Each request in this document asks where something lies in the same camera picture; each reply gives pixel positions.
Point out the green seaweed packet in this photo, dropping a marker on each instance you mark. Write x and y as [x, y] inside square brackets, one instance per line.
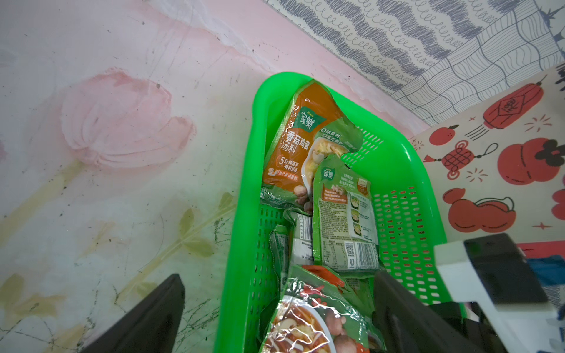
[345, 234]

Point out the orange mushroom soup packet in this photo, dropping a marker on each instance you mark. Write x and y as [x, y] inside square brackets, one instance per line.
[314, 128]

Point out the green plastic basket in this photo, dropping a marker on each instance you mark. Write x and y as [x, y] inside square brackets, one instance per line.
[408, 220]

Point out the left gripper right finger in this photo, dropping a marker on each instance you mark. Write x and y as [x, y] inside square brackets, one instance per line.
[409, 326]

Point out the red hotpot soup packet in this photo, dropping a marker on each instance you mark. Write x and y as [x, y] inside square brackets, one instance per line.
[319, 312]

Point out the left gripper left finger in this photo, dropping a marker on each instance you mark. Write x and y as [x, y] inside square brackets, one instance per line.
[151, 326]

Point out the white red paper bag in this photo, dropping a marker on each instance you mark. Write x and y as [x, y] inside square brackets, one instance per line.
[498, 167]

